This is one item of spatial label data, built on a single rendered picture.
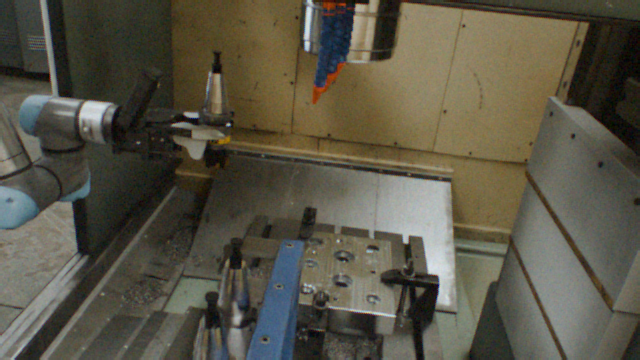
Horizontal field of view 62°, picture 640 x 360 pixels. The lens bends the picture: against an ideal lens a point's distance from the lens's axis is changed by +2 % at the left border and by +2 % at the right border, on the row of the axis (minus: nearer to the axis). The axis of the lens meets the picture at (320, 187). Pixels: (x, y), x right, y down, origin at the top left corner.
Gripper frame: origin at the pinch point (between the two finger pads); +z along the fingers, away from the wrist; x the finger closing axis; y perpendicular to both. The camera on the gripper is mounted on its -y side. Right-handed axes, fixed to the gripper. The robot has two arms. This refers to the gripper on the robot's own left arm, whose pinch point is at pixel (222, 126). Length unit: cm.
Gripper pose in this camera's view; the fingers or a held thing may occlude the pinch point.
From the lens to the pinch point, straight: 96.8
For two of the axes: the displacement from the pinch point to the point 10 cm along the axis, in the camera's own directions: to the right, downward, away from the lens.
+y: -0.9, 8.9, 4.4
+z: 9.9, 1.2, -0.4
